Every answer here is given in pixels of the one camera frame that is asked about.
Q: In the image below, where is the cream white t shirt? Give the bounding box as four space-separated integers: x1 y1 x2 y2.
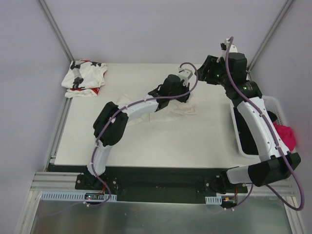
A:
127 96 197 126

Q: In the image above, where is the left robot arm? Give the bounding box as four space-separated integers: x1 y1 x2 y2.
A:
86 70 193 190

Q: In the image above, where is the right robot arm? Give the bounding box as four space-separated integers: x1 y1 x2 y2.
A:
199 53 301 192

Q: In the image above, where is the white plastic laundry basket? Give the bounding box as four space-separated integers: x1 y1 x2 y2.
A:
230 95 297 159

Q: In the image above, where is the black garment in basket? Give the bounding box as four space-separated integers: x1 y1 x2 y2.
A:
233 106 277 156

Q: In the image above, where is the red white folded shirt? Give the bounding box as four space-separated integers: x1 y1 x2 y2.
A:
65 88 100 98

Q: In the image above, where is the white black patterned folded shirt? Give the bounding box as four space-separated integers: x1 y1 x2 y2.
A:
61 60 108 89

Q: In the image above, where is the pink garment in basket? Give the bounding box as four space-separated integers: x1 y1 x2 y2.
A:
273 122 297 151

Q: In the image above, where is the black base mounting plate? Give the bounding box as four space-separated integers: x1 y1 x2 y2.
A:
75 166 247 204

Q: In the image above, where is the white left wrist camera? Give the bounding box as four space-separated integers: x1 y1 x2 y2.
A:
177 67 193 87

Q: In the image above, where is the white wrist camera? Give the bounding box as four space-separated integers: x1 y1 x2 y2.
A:
220 38 238 59
177 67 193 87

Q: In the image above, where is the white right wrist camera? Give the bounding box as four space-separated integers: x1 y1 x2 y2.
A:
220 38 238 59

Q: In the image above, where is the right aluminium frame post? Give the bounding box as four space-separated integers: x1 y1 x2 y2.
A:
247 0 295 75

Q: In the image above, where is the aluminium frame post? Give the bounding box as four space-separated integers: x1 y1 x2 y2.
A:
247 0 295 75
37 0 75 62

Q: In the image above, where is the right white cable duct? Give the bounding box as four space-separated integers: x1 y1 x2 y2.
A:
205 195 222 205

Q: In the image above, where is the white cable duct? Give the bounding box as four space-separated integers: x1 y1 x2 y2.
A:
41 192 117 202
205 195 222 205

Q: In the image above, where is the left aluminium frame post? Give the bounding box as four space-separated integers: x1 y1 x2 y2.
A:
37 0 75 62

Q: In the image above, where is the left white cable duct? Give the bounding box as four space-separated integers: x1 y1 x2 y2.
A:
41 192 117 202

